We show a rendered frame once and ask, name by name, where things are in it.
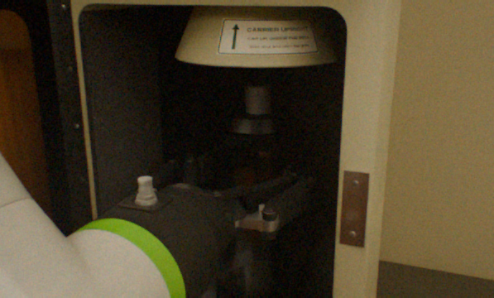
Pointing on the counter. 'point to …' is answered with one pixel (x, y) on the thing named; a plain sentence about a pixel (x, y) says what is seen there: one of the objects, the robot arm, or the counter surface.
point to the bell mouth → (259, 37)
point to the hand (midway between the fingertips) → (256, 164)
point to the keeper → (354, 208)
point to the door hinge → (70, 110)
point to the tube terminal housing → (375, 20)
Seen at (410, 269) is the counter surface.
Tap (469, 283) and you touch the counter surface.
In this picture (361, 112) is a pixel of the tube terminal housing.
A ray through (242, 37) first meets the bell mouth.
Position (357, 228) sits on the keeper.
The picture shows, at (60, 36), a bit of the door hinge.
